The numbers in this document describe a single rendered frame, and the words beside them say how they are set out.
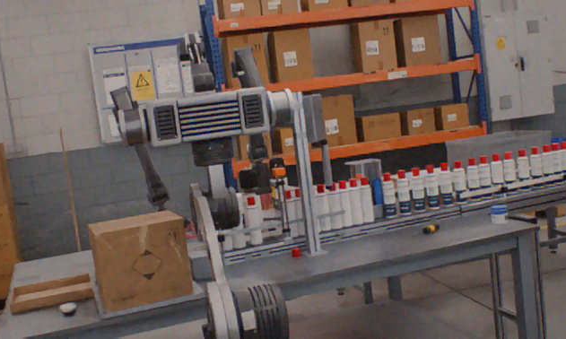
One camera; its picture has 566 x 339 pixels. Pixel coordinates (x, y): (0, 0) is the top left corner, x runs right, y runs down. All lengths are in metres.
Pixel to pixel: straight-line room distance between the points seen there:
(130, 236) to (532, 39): 6.57
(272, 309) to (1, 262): 4.36
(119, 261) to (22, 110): 5.14
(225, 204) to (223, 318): 0.56
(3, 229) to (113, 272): 3.71
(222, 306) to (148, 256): 0.58
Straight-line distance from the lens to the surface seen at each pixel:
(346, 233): 3.00
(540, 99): 8.33
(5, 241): 6.02
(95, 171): 7.34
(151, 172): 2.77
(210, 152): 2.27
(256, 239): 2.89
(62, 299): 2.69
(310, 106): 2.76
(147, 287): 2.38
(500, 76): 8.07
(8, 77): 7.41
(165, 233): 2.36
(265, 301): 1.90
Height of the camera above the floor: 1.49
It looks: 6 degrees down
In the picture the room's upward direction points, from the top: 7 degrees counter-clockwise
